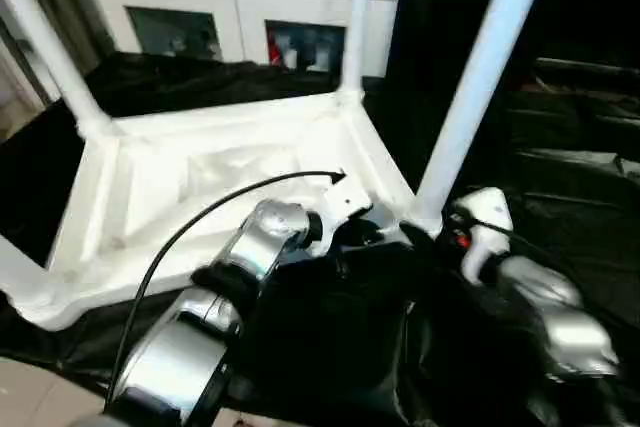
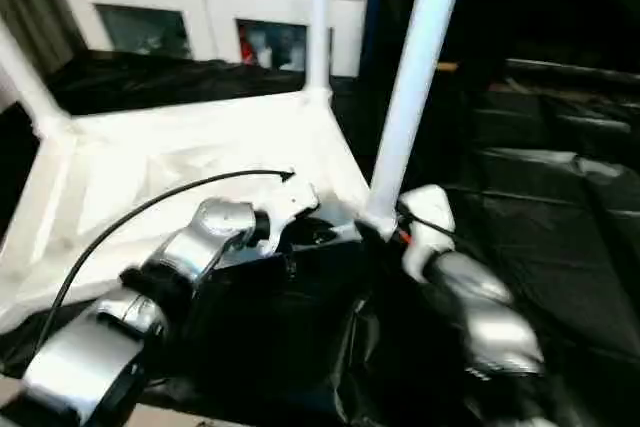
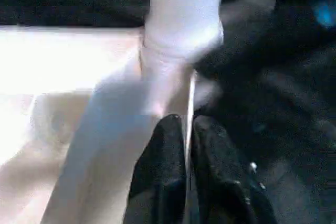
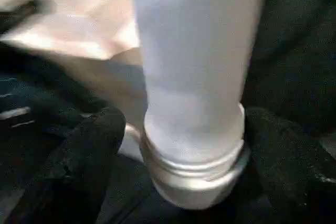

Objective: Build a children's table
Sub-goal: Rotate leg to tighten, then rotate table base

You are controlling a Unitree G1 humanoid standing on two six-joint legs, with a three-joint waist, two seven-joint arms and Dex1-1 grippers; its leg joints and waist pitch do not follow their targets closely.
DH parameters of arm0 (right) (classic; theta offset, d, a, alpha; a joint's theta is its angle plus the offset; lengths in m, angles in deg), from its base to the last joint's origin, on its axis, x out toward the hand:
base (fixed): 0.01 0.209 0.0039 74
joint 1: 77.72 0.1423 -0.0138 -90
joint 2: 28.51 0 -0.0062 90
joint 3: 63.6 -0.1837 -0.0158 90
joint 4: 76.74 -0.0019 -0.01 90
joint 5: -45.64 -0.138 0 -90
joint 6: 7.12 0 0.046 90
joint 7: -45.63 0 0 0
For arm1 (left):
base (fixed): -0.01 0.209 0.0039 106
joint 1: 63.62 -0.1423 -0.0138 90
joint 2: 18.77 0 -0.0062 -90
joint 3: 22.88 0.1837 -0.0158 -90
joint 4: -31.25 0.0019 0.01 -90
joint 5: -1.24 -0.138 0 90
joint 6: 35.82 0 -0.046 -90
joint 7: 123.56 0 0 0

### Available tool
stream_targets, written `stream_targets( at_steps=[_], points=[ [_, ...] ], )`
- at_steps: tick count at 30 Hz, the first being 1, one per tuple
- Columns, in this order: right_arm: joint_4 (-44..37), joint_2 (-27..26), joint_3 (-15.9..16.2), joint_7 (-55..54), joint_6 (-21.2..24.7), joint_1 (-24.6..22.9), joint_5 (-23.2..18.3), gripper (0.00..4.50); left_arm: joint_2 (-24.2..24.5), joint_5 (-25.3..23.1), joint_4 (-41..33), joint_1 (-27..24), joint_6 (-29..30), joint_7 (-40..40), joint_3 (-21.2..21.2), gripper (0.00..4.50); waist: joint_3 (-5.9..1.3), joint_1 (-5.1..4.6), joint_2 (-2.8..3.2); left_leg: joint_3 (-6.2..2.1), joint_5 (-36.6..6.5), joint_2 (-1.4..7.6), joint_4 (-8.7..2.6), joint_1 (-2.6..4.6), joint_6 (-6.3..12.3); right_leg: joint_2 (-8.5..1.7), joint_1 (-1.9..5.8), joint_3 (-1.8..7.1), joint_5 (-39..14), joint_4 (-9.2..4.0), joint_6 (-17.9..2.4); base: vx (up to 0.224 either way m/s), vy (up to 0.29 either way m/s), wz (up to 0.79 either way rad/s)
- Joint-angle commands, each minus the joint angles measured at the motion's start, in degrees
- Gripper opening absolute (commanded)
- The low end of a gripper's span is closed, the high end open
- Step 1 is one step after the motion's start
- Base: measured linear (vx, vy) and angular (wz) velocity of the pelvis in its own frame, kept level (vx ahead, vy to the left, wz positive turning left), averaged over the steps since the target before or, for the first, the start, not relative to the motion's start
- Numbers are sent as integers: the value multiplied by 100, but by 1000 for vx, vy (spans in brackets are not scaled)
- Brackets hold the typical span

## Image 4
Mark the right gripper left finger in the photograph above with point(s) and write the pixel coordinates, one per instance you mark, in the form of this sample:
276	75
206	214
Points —
78	171

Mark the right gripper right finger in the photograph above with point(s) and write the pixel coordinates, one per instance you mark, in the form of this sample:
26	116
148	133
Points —
294	171

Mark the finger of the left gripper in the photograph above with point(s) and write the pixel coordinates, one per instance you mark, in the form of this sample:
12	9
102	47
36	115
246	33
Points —
26	14
39	82

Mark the white plastic table top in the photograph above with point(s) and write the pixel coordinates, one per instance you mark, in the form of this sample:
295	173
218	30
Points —
78	24

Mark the white plastic table leg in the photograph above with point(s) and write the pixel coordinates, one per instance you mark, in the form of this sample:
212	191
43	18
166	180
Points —
194	64

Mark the black work mat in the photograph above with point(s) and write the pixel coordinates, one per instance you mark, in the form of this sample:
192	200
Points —
294	51

